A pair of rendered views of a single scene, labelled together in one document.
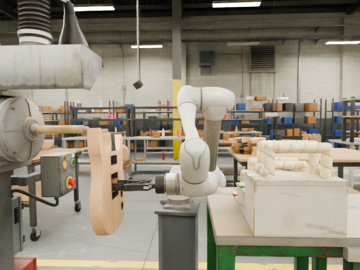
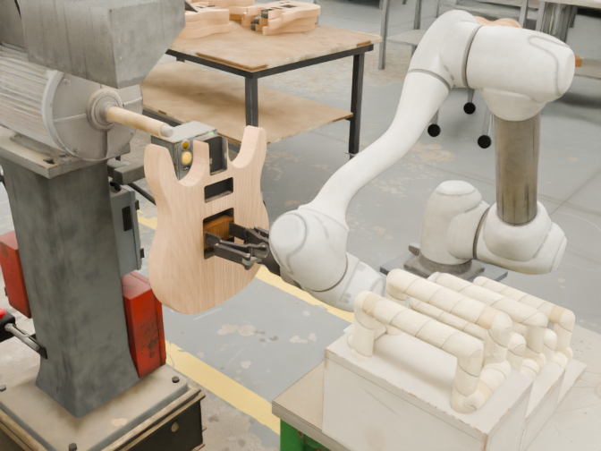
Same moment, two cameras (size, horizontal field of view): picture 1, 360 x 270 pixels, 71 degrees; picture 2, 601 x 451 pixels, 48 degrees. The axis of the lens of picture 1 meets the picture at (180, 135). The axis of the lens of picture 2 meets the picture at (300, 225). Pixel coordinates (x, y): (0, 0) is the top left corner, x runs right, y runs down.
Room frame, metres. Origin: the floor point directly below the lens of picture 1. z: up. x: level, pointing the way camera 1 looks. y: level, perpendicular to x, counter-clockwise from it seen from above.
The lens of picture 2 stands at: (0.05, -0.68, 1.74)
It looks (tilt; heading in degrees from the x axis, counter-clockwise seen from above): 27 degrees down; 37
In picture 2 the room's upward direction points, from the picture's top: 1 degrees clockwise
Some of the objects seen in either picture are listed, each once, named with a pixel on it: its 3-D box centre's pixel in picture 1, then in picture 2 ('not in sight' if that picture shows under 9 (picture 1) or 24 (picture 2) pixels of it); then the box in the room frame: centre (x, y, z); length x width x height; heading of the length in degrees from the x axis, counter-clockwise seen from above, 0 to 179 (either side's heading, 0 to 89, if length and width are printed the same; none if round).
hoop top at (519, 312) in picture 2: (272, 161); (488, 300); (1.00, -0.37, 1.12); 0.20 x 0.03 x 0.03; 86
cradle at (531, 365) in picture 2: not in sight; (525, 372); (0.95, -0.46, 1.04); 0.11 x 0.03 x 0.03; 177
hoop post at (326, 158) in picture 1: (326, 163); (466, 378); (0.75, -0.44, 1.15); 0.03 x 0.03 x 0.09
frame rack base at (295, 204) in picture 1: (291, 201); (420, 407); (0.80, -0.36, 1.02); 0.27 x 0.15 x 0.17; 87
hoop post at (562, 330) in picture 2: not in sight; (560, 339); (1.15, -0.46, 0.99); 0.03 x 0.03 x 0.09
